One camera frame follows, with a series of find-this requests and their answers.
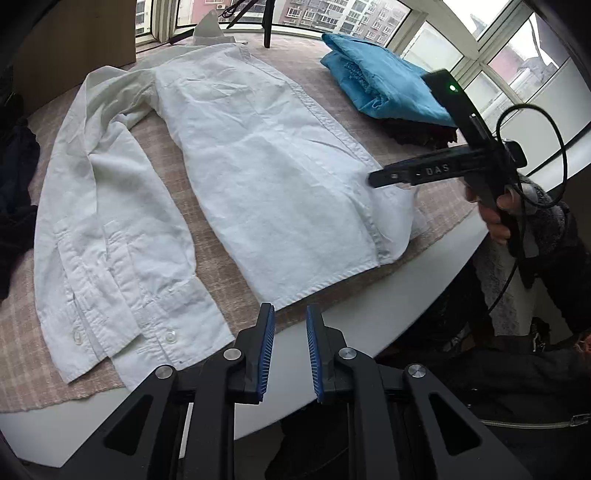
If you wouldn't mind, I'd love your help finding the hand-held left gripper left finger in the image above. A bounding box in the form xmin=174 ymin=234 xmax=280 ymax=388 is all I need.
xmin=58 ymin=302 xmax=278 ymax=480

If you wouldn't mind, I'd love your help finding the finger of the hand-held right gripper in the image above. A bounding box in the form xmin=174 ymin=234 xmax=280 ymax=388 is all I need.
xmin=368 ymin=161 xmax=419 ymax=188

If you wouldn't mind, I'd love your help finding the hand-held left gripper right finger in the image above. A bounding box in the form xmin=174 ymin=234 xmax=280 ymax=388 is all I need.
xmin=305 ymin=304 xmax=536 ymax=480

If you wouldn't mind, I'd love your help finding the white shirt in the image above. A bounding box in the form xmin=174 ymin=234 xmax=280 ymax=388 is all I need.
xmin=33 ymin=9 xmax=428 ymax=386

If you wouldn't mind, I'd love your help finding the person's right forearm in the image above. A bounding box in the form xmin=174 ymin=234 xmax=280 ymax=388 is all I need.
xmin=512 ymin=173 xmax=591 ymax=333

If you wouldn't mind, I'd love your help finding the pile of dark clothes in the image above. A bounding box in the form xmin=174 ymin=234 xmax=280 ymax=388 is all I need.
xmin=0 ymin=92 xmax=42 ymax=301

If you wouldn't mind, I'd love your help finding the person's right hand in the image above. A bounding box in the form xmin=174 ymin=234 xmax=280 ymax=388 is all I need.
xmin=464 ymin=184 xmax=522 ymax=246

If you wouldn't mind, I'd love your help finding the dark red garment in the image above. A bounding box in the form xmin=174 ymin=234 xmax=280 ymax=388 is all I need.
xmin=383 ymin=115 xmax=460 ymax=151

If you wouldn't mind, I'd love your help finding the folded blue garment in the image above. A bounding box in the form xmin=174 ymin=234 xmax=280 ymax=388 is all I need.
xmin=320 ymin=32 xmax=458 ymax=127

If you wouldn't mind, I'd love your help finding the pink plaid cloth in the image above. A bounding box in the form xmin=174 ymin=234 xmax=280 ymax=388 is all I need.
xmin=0 ymin=34 xmax=481 ymax=414

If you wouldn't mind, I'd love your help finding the window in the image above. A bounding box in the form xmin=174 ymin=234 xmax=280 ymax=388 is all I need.
xmin=134 ymin=0 xmax=591 ymax=121

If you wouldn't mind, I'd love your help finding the black tripod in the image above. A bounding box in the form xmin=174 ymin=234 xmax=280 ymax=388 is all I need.
xmin=222 ymin=0 xmax=278 ymax=49

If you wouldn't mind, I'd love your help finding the person's black jacket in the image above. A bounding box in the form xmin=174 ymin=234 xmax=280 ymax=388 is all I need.
xmin=383 ymin=258 xmax=591 ymax=480

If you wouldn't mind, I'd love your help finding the brown wooden board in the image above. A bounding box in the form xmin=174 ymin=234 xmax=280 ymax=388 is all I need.
xmin=14 ymin=0 xmax=138 ymax=112

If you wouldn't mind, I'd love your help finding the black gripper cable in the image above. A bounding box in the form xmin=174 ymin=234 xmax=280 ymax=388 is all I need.
xmin=485 ymin=104 xmax=568 ymax=315

